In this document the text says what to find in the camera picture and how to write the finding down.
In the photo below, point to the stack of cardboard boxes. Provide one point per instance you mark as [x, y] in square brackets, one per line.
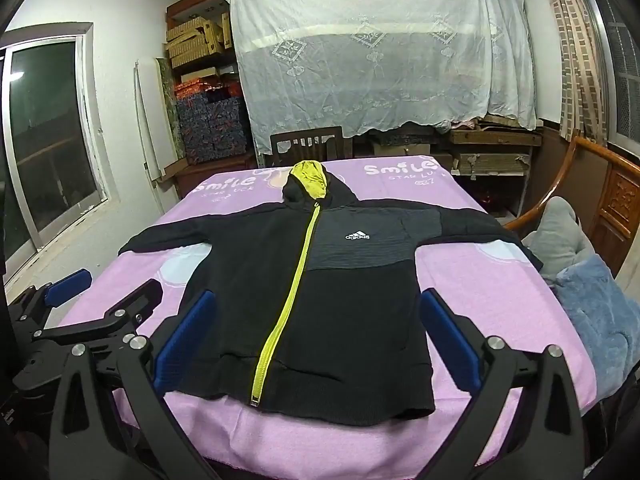
[195, 42]

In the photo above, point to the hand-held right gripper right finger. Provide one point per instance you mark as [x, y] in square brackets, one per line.
[450, 340]

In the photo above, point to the white lace cloth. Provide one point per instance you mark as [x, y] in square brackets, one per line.
[375, 60]

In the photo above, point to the checked beige curtain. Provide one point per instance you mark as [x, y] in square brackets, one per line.
[575, 60]

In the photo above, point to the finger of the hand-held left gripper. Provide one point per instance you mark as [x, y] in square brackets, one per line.
[132, 305]
[67, 287]

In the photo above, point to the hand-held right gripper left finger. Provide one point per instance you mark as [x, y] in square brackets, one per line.
[185, 340]

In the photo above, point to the white board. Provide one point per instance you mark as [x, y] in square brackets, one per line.
[150, 120]

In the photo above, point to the blue plush blanket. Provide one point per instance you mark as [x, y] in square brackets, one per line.
[595, 320]

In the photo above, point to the black hooded jacket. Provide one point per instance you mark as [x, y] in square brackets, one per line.
[350, 310]

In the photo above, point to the pink printed blanket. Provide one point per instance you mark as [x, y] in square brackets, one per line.
[500, 300]

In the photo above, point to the dark wooden chair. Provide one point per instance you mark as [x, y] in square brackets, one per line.
[305, 147]

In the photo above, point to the grey pillow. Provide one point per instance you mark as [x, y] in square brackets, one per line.
[555, 240]

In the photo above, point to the sliding glass window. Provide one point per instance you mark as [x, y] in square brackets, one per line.
[50, 135]

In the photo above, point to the stack of wooden boards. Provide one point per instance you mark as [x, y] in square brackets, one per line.
[490, 160]

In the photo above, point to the barred window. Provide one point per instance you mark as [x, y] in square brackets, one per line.
[620, 60]

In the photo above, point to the stack of patterned boxes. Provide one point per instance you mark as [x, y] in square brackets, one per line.
[215, 125]

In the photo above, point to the wooden shelf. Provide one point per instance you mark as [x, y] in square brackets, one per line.
[210, 177]

